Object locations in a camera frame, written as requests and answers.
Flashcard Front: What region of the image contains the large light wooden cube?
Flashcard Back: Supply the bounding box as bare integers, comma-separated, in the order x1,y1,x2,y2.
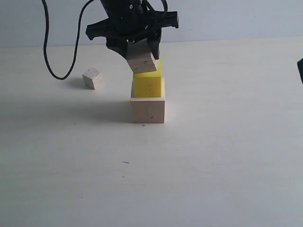
130,78,166,124

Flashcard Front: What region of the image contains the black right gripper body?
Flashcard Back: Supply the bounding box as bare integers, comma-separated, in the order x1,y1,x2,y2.
297,58,303,83

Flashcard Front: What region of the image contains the yellow cube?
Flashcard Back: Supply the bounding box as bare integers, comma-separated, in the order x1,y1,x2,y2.
133,60,162,98

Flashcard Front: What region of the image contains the medium ridged wooden cube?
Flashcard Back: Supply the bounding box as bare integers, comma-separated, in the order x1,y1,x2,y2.
126,39,158,73

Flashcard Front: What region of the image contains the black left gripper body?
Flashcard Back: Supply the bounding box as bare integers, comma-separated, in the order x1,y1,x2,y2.
86,0,178,45

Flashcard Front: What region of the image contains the small pale wooden cube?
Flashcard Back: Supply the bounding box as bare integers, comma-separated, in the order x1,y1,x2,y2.
82,68,104,90

